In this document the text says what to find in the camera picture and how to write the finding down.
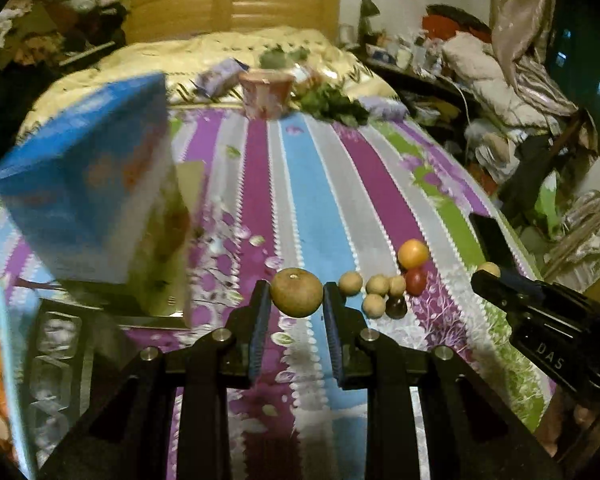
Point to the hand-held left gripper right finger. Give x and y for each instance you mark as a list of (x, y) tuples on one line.
[(333, 345)]

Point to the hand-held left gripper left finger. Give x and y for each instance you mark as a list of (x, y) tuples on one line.
[(258, 332)]

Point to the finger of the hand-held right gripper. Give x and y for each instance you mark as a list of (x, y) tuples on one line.
[(500, 290)]

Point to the small brown longan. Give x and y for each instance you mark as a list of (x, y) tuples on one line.
[(350, 282), (490, 269), (377, 285), (373, 305), (397, 286)]

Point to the large brown pear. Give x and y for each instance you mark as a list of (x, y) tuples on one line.
[(296, 293)]

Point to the dark brown jujube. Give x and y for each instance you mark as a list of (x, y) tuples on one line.
[(396, 308)]

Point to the red cherry tomato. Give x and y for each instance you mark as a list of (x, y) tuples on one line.
[(416, 281)]

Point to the clear plastic container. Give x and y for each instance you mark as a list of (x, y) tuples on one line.
[(0, 310)]

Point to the orange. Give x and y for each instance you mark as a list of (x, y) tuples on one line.
[(413, 254)]

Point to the green plastic bag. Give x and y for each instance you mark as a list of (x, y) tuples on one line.
[(550, 202)]

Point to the striped floral bedsheet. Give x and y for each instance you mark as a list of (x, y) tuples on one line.
[(300, 185)]

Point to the pile of white bedding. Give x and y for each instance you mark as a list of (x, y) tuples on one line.
[(500, 85)]

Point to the clear plastic tray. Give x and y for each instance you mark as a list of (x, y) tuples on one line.
[(55, 375)]

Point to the purple packet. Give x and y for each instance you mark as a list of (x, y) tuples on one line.
[(220, 77), (382, 105)]

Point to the blue cardboard box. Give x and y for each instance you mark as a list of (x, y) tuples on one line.
[(95, 185)]

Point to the dark bedside table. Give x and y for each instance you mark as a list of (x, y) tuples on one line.
[(415, 85)]

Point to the leafy green vegetable bunch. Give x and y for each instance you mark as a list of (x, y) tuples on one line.
[(335, 105)]

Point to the pink instant noodle cup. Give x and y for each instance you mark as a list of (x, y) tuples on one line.
[(265, 92)]

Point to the clear snack bag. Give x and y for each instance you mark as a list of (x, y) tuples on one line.
[(308, 74)]

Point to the pale green vegetable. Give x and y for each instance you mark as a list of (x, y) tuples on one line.
[(282, 56)]

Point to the beige curtain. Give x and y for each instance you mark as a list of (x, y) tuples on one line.
[(522, 10)]

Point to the cream quilt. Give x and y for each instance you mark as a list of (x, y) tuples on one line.
[(155, 60)]

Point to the dark green desk lamp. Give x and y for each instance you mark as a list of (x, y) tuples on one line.
[(367, 12)]

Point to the wooden headboard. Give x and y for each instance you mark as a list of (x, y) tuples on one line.
[(230, 10)]

